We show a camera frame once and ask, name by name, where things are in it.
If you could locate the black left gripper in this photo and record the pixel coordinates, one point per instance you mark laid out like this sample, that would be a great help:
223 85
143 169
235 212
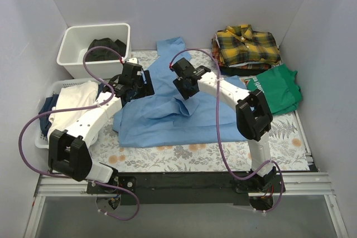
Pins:
142 87

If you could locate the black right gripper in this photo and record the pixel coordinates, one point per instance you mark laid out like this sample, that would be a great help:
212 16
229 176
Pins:
182 88

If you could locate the light blue long sleeve shirt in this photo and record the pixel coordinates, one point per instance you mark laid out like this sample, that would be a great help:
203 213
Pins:
165 118

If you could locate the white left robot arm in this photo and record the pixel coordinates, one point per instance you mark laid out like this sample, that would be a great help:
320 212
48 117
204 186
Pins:
69 149

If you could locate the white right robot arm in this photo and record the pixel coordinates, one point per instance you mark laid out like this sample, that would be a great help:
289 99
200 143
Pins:
253 116

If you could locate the stack of folded plaid shirts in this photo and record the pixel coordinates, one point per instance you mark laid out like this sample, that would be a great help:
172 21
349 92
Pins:
245 65

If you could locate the dark striped garment in bin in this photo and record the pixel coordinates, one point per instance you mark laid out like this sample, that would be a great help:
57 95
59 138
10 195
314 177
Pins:
109 50

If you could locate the cream white garment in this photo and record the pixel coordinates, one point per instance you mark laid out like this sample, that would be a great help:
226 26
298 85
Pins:
72 97

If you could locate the white plastic bin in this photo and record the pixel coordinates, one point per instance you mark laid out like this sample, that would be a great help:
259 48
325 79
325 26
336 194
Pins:
77 40

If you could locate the green t-shirt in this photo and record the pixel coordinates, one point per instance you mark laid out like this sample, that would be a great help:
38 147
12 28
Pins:
278 85

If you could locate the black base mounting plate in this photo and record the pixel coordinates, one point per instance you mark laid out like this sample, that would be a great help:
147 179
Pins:
173 188

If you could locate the white perforated laundry basket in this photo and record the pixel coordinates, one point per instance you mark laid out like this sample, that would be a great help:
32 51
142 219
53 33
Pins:
40 139

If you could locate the floral patterned table mat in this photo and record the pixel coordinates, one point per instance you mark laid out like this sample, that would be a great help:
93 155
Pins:
287 146

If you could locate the aluminium frame rail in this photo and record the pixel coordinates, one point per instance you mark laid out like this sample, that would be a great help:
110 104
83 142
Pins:
296 183

